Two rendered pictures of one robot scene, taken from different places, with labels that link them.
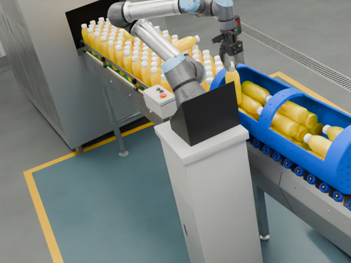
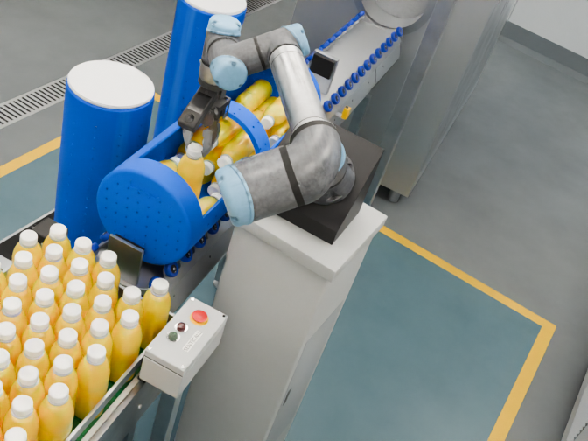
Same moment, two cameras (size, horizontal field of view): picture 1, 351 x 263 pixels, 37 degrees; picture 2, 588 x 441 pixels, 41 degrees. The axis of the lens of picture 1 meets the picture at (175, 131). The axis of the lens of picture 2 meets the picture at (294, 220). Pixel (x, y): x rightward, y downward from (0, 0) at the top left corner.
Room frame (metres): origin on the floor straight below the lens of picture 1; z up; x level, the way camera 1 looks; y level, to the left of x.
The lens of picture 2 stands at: (3.37, 0.85, 2.42)
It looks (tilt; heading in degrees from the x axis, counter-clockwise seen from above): 38 degrees down; 216
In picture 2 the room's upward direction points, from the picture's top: 19 degrees clockwise
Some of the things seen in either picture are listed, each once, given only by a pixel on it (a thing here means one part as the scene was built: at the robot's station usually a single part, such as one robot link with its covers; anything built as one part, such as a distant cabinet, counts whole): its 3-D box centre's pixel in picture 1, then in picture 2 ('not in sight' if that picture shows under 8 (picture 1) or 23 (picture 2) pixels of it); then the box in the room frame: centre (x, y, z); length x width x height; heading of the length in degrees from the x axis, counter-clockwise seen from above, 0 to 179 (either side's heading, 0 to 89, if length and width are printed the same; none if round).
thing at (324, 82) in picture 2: not in sight; (320, 73); (1.21, -0.84, 1.00); 0.10 x 0.04 x 0.15; 114
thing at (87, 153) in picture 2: not in sight; (98, 188); (2.06, -0.98, 0.59); 0.28 x 0.28 x 0.88
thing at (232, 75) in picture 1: (233, 85); (188, 181); (2.26, -0.32, 1.18); 0.07 x 0.07 x 0.19
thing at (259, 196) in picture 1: (259, 199); not in sight; (2.40, -0.40, 0.31); 0.06 x 0.06 x 0.63; 24
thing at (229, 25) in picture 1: (227, 23); (213, 70); (2.24, -0.34, 1.50); 0.08 x 0.08 x 0.05
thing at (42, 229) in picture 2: not in sight; (49, 244); (2.55, -0.47, 0.95); 0.10 x 0.07 x 0.10; 114
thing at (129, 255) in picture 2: not in sight; (125, 258); (2.43, -0.31, 0.99); 0.10 x 0.02 x 0.12; 114
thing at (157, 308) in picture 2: not in sight; (153, 315); (2.48, -0.11, 0.99); 0.07 x 0.07 x 0.19
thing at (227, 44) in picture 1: (230, 40); (210, 98); (2.23, -0.34, 1.42); 0.09 x 0.08 x 0.12; 24
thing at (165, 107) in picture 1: (160, 100); (184, 346); (2.50, 0.04, 1.05); 0.20 x 0.10 x 0.10; 24
